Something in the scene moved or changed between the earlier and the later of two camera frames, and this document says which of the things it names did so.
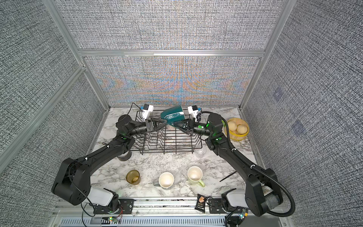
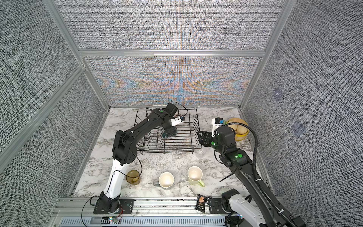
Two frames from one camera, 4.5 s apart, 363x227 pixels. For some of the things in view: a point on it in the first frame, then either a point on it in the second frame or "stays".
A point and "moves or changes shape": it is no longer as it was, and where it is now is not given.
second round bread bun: x=242 y=129 stays
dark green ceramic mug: x=173 y=114 moves or changes shape
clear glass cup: x=200 y=152 stays
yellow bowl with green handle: x=238 y=128 stays
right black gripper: x=191 y=124 -> x=207 y=137
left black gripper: x=150 y=126 -> x=173 y=130
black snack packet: x=201 y=203 stays
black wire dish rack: x=168 y=139 stays
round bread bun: x=232 y=125 stays
